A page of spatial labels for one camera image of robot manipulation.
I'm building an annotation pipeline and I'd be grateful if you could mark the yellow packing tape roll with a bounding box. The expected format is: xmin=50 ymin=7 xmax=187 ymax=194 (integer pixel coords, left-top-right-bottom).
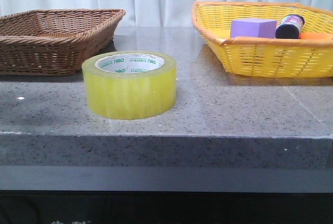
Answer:
xmin=82 ymin=51 xmax=177 ymax=120

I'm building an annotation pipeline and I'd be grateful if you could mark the purple foam block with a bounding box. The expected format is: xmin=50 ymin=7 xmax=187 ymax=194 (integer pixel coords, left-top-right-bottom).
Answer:
xmin=230 ymin=18 xmax=277 ymax=38

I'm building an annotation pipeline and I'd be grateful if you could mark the yellow woven basket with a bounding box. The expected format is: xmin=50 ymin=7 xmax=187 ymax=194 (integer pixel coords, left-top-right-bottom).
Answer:
xmin=192 ymin=1 xmax=332 ymax=78

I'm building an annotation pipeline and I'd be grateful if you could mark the brown wicker basket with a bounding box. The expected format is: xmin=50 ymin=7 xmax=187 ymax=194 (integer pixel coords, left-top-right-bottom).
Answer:
xmin=1 ymin=8 xmax=126 ymax=76

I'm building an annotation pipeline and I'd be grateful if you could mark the dark purple labelled can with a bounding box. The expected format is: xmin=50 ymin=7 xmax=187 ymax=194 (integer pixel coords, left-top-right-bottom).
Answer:
xmin=275 ymin=14 xmax=305 ymax=39

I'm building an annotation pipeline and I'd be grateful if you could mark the orange toy carrot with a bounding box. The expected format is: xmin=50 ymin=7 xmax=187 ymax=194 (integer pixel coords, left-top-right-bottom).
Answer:
xmin=300 ymin=32 xmax=333 ymax=40

